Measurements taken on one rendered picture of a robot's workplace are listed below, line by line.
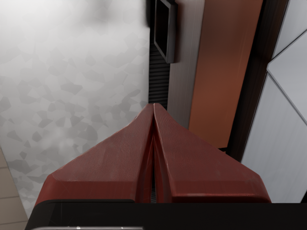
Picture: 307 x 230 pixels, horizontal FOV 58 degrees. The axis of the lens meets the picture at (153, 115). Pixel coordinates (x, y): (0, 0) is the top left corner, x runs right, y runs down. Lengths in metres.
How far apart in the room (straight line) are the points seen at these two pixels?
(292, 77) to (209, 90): 0.06
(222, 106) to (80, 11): 0.18
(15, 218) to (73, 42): 1.43
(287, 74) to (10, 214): 1.56
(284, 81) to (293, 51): 0.02
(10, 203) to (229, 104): 1.44
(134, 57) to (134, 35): 0.03
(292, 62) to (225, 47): 0.05
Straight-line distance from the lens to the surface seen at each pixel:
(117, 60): 0.34
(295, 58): 0.21
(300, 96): 0.24
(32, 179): 0.46
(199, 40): 0.19
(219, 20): 0.19
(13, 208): 1.62
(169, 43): 0.24
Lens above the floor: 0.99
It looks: 52 degrees down
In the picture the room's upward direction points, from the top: 158 degrees clockwise
